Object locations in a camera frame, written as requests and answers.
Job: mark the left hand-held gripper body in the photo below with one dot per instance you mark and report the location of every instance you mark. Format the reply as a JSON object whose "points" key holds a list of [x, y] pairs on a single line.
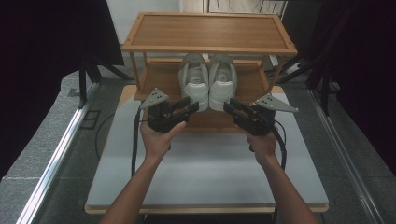
{"points": [[162, 119]]}

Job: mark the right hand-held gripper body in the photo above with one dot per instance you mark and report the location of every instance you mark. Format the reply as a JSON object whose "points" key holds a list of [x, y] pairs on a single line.
{"points": [[260, 121]]}

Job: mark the white sneaker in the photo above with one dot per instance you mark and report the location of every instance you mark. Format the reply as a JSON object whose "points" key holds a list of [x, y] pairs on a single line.
{"points": [[194, 84], [222, 82]]}

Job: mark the wooden three-tier shoe rack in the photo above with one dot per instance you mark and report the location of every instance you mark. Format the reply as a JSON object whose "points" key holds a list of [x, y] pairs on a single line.
{"points": [[208, 31]]}

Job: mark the person's left hand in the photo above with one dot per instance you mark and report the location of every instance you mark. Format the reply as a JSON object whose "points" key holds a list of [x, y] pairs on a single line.
{"points": [[157, 141]]}

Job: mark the person's right hand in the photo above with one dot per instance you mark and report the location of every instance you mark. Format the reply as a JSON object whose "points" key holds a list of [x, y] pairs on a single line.
{"points": [[263, 146]]}

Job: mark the black tripod stand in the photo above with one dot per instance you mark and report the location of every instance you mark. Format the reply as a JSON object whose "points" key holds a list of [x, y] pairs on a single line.
{"points": [[325, 90], [82, 84]]}

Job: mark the dark curtain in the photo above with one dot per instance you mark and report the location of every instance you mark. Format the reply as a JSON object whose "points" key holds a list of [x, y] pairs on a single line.
{"points": [[40, 62], [367, 77]]}

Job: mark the metal floor rail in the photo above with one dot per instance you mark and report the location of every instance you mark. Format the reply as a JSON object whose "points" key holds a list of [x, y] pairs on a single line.
{"points": [[59, 155], [342, 149]]}

